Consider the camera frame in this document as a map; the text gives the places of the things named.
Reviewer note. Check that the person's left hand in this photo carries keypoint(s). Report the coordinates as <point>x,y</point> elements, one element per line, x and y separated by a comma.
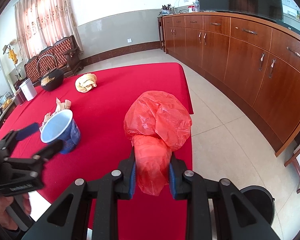
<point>5,213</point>

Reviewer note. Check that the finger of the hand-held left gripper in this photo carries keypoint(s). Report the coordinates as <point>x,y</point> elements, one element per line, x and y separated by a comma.
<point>27,130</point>
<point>50,150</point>

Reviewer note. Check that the carved wooden sofa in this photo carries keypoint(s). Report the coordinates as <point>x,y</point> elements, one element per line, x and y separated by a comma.
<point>57,55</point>

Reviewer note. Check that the beige embroidered curtain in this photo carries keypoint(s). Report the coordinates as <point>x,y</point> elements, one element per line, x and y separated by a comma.
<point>45,12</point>

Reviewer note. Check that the long wooden sideboard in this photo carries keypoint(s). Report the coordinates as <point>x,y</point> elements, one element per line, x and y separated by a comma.
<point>240,62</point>

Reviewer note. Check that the red tablecloth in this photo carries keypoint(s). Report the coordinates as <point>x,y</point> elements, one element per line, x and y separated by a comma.
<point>115,92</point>

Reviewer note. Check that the red plastic bag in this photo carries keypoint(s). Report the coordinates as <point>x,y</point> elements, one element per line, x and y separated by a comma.
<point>157,130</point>

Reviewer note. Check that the black round trash bin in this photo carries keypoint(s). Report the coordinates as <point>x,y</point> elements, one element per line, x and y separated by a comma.
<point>260,200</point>

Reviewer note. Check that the black iron teapot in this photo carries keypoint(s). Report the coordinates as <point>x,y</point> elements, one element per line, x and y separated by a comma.
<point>51,80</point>

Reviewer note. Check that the crumpled beige paper wrapper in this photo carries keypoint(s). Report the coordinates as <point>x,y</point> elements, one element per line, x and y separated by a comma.
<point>47,119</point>
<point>62,105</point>

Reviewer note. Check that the dark red canister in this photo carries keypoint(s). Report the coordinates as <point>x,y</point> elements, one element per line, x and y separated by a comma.
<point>18,98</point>

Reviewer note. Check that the narrow dark wooden stand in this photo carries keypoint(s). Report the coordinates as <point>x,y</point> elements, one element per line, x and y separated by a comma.
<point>161,32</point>

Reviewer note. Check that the clear glass jar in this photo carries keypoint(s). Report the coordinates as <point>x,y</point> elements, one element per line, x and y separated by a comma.
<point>196,5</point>

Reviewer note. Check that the yellow hanging item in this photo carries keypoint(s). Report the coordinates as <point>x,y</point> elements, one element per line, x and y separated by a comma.
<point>13,55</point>

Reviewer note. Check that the white desk lamp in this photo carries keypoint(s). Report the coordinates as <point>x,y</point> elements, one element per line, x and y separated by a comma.
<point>182,0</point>

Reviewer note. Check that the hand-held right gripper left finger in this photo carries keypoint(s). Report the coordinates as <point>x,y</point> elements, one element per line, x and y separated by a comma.
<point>133,180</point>

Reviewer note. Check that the blue plastic cup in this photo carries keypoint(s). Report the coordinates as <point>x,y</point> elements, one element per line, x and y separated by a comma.
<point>65,132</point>

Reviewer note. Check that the small potted plant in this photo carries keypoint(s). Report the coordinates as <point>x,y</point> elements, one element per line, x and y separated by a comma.
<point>166,10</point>

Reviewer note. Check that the red lidded jar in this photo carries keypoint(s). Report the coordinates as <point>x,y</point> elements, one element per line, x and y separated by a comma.
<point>190,9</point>

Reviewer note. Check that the yellow crumpled cloth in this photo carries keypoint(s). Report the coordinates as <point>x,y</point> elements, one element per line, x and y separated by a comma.
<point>86,83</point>

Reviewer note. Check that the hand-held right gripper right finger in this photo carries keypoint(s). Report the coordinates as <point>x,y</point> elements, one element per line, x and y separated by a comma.
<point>172,183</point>

